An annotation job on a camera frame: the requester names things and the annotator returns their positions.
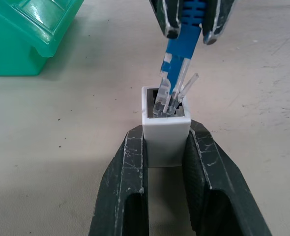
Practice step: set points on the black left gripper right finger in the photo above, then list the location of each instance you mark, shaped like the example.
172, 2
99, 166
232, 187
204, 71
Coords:
216, 177

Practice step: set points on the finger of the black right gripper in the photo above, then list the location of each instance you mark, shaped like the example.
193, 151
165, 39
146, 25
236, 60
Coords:
169, 17
215, 19

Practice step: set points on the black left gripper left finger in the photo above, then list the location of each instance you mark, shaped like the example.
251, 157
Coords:
120, 177

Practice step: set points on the white network coupler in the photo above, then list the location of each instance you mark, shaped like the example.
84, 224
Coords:
165, 138

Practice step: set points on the green plastic bin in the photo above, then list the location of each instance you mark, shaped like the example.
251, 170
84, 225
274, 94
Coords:
12, 46

